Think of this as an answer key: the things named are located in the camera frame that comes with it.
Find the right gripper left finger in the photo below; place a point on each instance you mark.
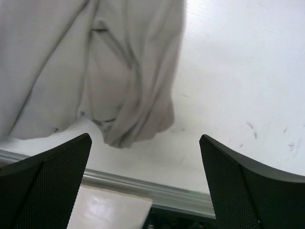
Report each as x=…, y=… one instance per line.
x=39, y=192

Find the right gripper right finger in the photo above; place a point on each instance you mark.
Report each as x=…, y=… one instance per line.
x=247, y=194

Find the grey trousers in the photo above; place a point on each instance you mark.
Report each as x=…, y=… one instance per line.
x=110, y=61

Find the aluminium front rail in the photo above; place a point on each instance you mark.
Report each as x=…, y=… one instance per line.
x=163, y=197

